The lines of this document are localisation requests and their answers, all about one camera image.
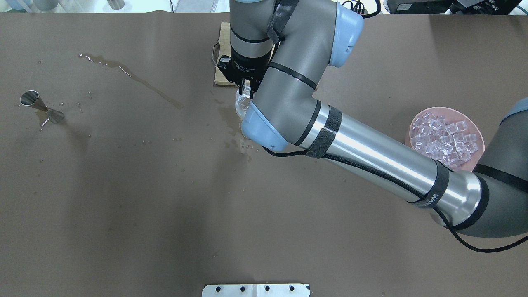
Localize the pink bowl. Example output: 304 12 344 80
404 106 486 173

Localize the clear wine glass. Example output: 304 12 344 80
234 90 252 121

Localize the clear ice cube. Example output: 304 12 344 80
241 84 253 99

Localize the white mounting plate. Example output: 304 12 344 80
201 283 311 297

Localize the steel cup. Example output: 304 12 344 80
107 0 125 11

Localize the grey cup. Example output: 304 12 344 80
33 0 59 12

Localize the steel double jigger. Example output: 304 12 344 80
19 90 65 124

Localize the pile of clear ice cubes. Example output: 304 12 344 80
411 112 479 167

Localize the brown paper table cover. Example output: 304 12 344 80
0 11 527 297

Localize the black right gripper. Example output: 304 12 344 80
217 53 269 100

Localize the bamboo cutting board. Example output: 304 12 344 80
214 22 232 86

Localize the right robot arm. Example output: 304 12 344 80
217 0 528 238

